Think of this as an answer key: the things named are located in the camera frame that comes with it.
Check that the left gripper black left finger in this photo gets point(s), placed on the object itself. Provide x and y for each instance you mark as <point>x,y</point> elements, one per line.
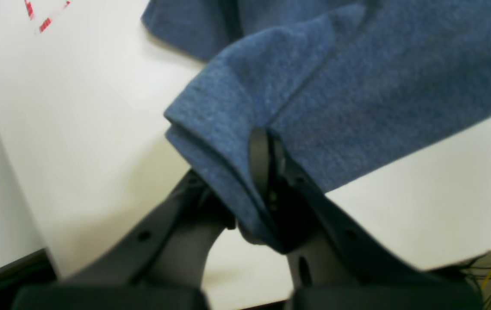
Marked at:
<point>158,265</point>

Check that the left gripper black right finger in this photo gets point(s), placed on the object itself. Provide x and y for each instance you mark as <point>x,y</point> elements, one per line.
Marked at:
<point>334,262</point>

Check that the red tape rectangle marking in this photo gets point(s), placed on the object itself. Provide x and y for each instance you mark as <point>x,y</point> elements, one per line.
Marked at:
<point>42,13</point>

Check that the dark blue T-shirt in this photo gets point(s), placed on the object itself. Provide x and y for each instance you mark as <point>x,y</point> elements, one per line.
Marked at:
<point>348,85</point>

